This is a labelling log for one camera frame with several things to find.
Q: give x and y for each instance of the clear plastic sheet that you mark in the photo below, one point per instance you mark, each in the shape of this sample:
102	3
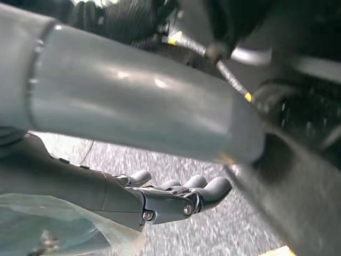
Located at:
53	229

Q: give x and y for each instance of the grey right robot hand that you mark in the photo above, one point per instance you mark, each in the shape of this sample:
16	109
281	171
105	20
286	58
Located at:
133	99

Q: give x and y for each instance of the silver rod with yellow marks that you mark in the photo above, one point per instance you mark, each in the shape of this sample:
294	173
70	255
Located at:
231	79

